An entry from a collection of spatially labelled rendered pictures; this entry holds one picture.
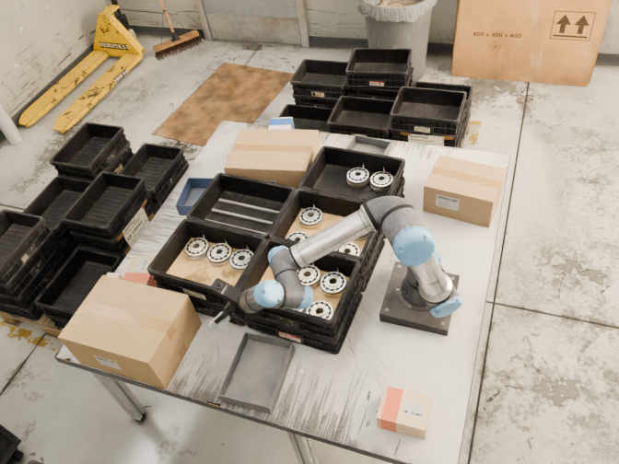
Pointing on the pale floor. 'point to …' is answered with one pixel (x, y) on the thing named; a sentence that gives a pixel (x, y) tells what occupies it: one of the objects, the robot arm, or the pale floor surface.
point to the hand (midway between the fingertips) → (219, 308)
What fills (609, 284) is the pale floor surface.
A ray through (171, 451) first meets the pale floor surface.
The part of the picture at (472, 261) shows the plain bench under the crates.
